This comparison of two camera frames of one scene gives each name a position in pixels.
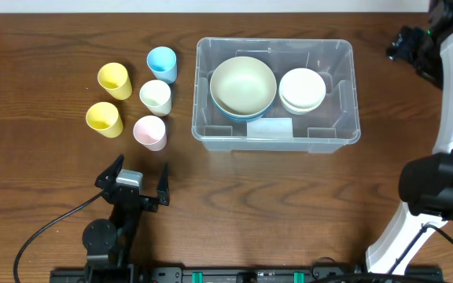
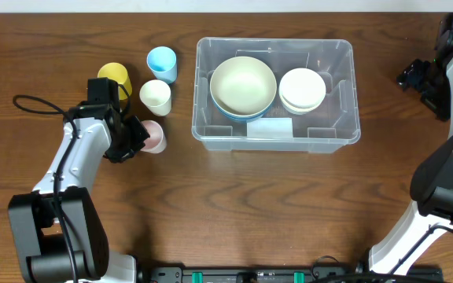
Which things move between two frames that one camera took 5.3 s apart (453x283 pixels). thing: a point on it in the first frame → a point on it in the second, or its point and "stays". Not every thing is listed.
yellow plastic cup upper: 114,78 stays
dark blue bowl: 248,119 stays
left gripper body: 133,198 → 136,136
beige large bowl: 243,86 stays
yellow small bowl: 300,111 stays
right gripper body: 408,46 → 414,75
